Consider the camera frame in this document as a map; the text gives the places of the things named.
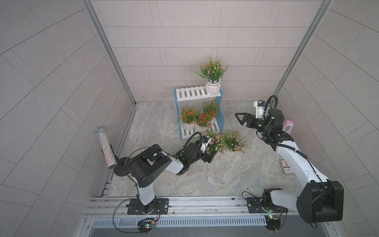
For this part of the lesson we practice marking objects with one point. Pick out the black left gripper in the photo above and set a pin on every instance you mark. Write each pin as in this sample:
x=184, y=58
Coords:
x=209, y=158

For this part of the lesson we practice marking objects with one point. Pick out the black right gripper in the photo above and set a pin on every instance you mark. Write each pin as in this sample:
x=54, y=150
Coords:
x=247, y=117

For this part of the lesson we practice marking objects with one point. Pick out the red flower pot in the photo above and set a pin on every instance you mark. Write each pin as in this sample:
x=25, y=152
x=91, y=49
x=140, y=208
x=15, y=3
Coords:
x=210, y=110
x=188, y=117
x=201, y=123

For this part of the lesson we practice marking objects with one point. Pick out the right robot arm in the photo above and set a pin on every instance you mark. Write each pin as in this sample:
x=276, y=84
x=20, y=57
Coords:
x=321, y=199

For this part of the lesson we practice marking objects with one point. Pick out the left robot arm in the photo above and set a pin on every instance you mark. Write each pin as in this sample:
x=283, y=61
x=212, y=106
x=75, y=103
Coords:
x=147, y=166

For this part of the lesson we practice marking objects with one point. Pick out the blue white wooden rack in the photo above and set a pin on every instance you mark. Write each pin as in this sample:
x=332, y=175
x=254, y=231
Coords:
x=194, y=99

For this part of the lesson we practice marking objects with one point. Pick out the pink metronome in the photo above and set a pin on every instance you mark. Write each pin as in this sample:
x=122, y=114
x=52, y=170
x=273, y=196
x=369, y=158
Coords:
x=288, y=126

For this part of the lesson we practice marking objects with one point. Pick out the small printed card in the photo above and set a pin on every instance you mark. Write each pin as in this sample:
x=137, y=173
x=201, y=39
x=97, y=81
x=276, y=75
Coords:
x=287, y=170

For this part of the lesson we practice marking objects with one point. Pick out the black round stand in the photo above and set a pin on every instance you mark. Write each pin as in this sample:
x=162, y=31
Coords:
x=122, y=168

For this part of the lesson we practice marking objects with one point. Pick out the right controller board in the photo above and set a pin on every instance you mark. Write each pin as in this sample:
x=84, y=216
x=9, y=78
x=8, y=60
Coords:
x=274, y=222

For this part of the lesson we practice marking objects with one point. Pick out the controller board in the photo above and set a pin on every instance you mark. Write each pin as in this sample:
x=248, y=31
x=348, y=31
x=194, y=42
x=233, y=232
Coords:
x=146, y=225
x=274, y=222

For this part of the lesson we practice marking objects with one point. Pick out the left controller board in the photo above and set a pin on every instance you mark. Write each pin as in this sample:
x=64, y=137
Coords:
x=146, y=225

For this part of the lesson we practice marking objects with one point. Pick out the silver glitter cylinder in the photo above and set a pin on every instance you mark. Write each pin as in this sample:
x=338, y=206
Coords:
x=106, y=148

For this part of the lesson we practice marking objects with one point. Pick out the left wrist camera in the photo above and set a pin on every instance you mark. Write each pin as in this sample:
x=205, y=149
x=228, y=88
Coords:
x=205, y=141

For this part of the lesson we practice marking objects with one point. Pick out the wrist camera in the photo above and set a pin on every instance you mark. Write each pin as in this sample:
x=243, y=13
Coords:
x=260, y=107
x=205, y=141

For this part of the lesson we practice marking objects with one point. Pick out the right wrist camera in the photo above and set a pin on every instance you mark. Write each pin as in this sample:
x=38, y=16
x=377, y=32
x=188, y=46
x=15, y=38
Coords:
x=260, y=107

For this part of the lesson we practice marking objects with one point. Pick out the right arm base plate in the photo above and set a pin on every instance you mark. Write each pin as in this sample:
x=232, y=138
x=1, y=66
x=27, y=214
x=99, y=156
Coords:
x=255, y=206

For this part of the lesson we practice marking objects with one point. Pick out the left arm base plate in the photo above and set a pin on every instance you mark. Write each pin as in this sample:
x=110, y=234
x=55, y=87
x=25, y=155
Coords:
x=157, y=206

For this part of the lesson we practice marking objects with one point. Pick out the aluminium rail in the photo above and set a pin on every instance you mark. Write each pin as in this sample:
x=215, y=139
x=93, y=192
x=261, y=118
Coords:
x=201, y=211

